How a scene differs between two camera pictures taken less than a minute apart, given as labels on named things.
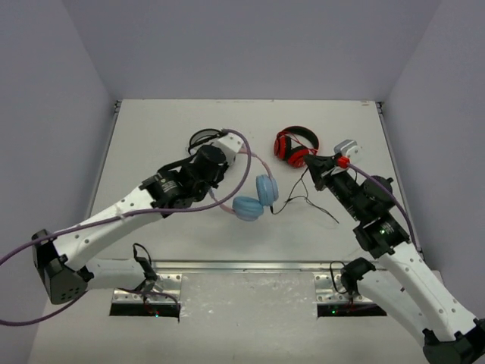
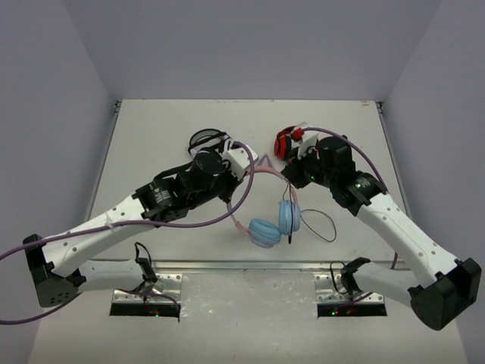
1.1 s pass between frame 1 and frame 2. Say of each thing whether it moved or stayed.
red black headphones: stayed
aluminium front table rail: stayed
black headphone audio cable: moved
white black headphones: stayed
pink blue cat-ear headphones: moved
